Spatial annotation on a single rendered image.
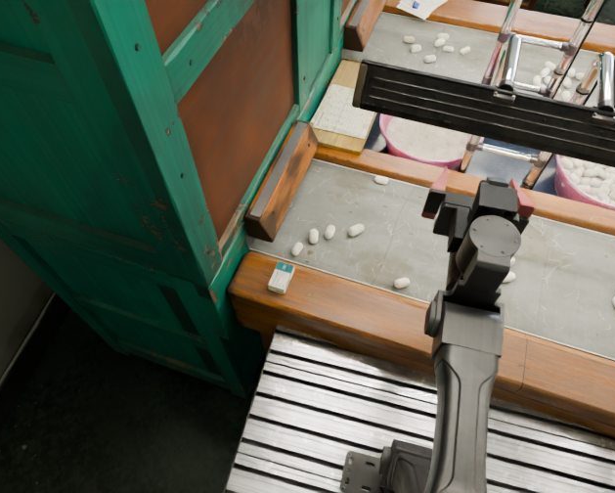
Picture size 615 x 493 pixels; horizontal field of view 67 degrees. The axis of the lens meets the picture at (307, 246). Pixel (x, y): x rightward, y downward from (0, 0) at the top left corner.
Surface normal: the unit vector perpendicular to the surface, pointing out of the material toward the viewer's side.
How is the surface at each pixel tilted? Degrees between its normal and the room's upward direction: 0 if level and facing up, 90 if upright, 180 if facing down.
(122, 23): 90
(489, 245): 1
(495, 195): 1
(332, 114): 0
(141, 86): 90
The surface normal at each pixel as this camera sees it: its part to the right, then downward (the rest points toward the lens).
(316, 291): -0.01, -0.54
